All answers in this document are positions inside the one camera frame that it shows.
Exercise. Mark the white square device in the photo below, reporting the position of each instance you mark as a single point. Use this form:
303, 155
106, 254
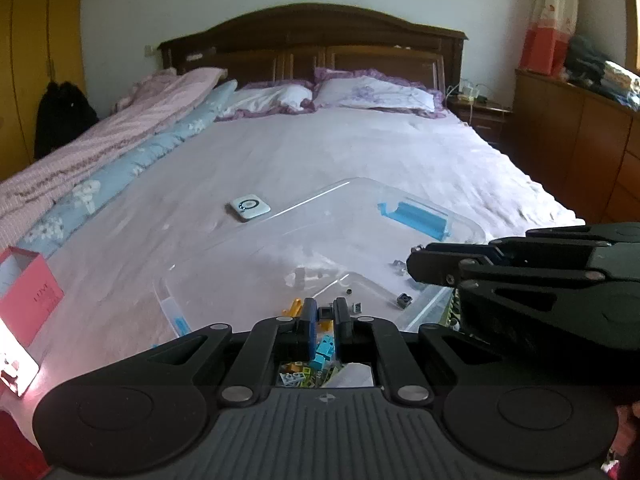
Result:
250, 207

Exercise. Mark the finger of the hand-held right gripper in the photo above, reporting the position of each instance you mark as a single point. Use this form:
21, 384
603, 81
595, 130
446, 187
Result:
540, 249
440, 265

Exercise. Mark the pink cardboard box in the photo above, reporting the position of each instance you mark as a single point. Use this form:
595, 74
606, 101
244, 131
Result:
40, 290

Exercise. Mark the blue floral quilt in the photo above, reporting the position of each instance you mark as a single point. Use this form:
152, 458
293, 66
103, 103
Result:
150, 142

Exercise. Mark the person's right forearm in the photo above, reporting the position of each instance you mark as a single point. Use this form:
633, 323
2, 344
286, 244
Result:
629, 430

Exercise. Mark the red bag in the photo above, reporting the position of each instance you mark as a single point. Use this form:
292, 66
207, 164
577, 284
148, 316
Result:
542, 52

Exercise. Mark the wall socket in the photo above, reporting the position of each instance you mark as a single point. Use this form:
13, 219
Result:
148, 50

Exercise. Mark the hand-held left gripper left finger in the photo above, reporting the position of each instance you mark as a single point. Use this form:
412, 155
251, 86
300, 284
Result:
310, 330

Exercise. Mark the red blanket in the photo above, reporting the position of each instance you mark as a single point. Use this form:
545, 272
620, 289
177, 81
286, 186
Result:
15, 440

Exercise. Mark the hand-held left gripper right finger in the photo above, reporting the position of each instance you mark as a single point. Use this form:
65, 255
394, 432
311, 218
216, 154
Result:
341, 330

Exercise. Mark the pile of folded clothes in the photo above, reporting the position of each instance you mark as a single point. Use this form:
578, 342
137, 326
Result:
600, 70

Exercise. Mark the dark wooden bed headboard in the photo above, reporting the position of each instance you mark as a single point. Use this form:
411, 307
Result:
310, 30

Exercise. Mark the yellow wooden wardrobe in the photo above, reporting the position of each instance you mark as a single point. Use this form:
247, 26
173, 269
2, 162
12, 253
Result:
30, 35

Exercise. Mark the clear plastic storage bin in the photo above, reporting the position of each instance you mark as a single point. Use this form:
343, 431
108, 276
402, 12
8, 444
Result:
300, 230

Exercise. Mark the white pillow purple frill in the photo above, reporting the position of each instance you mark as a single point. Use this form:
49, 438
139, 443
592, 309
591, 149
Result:
270, 97
375, 95

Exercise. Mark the black backpack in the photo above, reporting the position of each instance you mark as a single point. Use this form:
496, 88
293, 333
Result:
60, 120

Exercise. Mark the brown wooden dresser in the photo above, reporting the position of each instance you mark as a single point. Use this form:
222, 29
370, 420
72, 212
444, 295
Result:
565, 135

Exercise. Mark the small heap of toy bricks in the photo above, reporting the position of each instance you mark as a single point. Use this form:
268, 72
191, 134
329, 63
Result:
324, 355

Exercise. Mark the pink striped quilt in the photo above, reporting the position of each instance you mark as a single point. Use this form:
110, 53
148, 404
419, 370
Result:
90, 140

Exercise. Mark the wooden nightstand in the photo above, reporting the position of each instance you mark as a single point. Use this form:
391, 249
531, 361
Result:
480, 120

